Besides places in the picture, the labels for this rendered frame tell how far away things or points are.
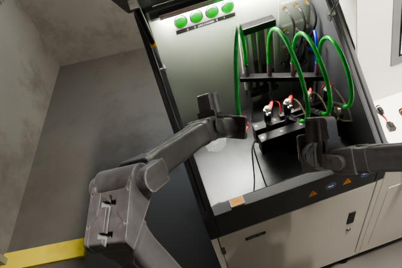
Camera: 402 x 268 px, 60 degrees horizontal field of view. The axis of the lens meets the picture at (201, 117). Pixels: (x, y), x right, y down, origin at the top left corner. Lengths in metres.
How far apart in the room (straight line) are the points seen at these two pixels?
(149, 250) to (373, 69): 1.11
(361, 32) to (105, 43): 2.93
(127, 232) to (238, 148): 1.08
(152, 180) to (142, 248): 0.10
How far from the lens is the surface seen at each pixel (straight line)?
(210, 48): 1.40
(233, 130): 1.00
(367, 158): 0.79
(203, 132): 0.82
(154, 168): 0.55
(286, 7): 1.43
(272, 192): 1.26
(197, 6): 1.27
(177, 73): 1.43
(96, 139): 3.04
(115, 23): 3.71
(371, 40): 1.39
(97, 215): 0.55
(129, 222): 0.51
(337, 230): 1.75
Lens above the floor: 2.03
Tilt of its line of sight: 45 degrees down
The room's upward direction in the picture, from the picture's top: 15 degrees counter-clockwise
